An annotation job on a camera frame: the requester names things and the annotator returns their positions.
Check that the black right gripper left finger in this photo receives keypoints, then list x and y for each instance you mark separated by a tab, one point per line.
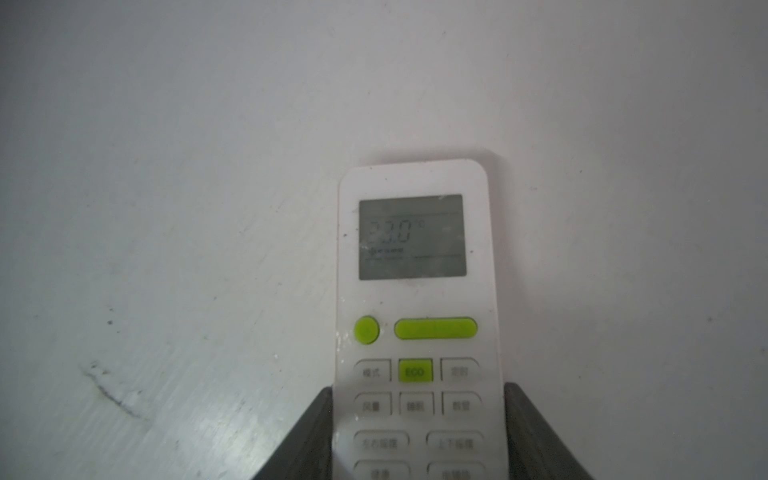
306	451

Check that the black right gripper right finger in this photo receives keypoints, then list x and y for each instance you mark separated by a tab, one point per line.
535	451

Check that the white air conditioner remote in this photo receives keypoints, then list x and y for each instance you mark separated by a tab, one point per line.
418	388

